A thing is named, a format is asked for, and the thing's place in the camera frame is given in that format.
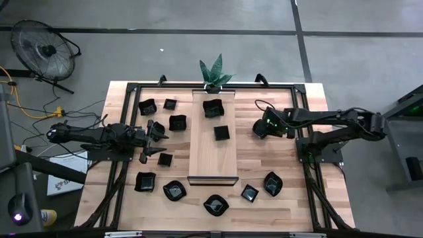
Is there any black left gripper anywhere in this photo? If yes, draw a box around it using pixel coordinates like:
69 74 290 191
132 119 170 165

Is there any wooden shelf with black legs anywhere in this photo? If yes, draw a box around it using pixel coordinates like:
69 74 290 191
186 88 240 187

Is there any black floor fan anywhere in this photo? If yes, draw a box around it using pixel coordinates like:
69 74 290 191
9 19 82 95

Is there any yellow and white cup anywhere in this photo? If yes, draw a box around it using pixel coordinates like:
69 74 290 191
40 208 58 227

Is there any yellow extension cord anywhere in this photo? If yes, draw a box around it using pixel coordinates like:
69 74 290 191
0 65 65 120

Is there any white printed box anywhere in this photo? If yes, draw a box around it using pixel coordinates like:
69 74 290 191
46 150 89 197

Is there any black box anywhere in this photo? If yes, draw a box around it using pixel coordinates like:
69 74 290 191
405 157 423 182

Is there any black metal rig frame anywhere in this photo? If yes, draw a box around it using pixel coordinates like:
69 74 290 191
76 81 354 232

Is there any silver edge bracket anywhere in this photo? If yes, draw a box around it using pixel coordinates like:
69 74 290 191
104 231 143 238
289 232 327 238

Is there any black round device with light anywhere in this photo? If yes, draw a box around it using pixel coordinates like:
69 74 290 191
7 193 34 227

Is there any black diagonal bar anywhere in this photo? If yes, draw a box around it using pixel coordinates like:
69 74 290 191
15 150 87 185

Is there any black wavy square bowl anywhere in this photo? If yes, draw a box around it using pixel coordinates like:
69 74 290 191
202 98 225 119
134 171 157 193
137 98 158 116
169 114 188 132

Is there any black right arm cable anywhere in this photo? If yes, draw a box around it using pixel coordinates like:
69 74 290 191
254 99 278 115

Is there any black leaf-shaped bowl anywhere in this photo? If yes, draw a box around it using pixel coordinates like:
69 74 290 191
152 120 167 136
263 171 284 198
203 194 230 218
162 179 188 202

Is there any green plant in white pot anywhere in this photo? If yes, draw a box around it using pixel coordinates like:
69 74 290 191
199 53 236 95

